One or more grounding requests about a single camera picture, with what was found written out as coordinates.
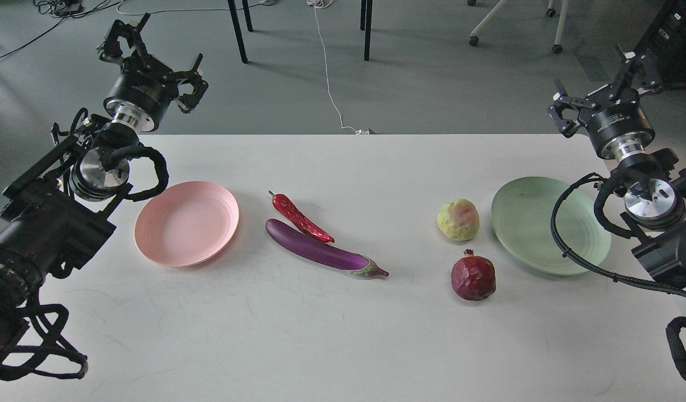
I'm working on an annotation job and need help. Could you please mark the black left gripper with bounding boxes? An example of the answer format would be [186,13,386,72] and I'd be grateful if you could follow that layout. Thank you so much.
[97,13,209,132]

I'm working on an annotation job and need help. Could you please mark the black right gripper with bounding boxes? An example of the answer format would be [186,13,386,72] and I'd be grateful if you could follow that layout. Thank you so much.
[548,44,663,159]

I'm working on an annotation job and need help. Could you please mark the red chili pepper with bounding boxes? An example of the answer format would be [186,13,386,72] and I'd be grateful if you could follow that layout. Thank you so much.
[268,191,335,243]

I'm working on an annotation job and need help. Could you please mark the red pomegranate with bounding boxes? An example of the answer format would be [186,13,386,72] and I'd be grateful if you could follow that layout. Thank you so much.
[451,249,497,302]

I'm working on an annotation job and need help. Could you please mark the purple eggplant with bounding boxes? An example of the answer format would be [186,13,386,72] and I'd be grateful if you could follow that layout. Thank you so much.
[265,219,389,278]

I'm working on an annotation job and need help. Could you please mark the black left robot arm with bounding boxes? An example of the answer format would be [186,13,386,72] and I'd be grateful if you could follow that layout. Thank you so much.
[0,13,208,381]

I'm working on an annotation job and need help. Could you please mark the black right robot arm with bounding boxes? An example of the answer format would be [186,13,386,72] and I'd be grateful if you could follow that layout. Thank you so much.
[548,51,686,294]

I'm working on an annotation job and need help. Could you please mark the black equipment case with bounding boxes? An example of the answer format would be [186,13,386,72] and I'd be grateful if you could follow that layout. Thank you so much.
[634,1,686,88]

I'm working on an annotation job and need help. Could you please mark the black table leg left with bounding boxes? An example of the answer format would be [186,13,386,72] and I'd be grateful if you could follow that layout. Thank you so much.
[226,0,254,64]

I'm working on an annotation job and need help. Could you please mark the black table leg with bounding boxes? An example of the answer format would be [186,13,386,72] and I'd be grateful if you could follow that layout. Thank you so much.
[226,0,254,64]
[359,0,373,61]

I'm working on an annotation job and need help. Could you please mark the white office chair base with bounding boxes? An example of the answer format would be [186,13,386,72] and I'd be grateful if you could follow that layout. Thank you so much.
[468,1,571,54]

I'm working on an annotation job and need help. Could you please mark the green plate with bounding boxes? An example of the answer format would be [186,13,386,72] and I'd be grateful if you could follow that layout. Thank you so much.
[491,176,612,276]

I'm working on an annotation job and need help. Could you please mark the pink plate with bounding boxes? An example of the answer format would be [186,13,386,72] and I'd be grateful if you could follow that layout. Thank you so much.
[134,181,239,267]

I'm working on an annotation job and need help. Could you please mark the black table leg right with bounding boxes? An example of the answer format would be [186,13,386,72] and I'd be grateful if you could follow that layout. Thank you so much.
[359,0,373,61]

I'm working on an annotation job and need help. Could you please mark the black floor cables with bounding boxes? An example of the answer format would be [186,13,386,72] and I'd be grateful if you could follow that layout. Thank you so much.
[0,0,126,66]

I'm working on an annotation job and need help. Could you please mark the white floor cable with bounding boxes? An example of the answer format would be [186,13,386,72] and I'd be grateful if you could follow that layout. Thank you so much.
[307,0,371,135]

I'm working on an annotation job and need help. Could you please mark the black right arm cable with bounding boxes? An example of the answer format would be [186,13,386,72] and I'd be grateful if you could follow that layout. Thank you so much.
[550,173,686,390]

